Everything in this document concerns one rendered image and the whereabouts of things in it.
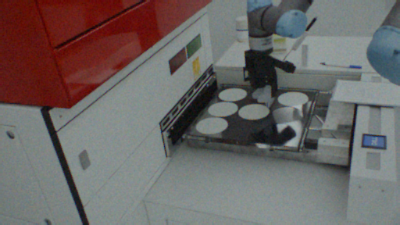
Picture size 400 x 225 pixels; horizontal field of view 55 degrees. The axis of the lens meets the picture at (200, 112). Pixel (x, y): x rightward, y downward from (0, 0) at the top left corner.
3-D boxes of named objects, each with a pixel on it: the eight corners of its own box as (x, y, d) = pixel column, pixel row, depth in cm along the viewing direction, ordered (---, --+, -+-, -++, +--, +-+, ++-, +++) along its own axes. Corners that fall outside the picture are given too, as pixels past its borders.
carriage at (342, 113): (316, 162, 109) (317, 153, 107) (330, 101, 137) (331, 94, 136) (347, 166, 106) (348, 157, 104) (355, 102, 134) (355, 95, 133)
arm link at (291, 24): (306, -7, 99) (277, -12, 108) (283, 30, 99) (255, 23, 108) (320, 11, 104) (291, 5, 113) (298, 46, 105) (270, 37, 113)
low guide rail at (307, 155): (189, 146, 129) (187, 139, 127) (191, 143, 130) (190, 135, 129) (349, 167, 110) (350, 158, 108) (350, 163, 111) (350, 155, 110)
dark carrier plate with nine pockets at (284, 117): (185, 135, 121) (185, 133, 121) (222, 87, 148) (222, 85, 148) (297, 148, 108) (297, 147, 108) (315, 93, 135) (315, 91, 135)
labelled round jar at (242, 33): (234, 41, 170) (233, 20, 165) (239, 36, 175) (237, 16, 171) (250, 42, 167) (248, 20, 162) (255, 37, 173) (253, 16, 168)
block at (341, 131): (321, 136, 114) (321, 127, 113) (323, 130, 117) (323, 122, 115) (350, 139, 111) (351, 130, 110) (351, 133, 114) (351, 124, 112)
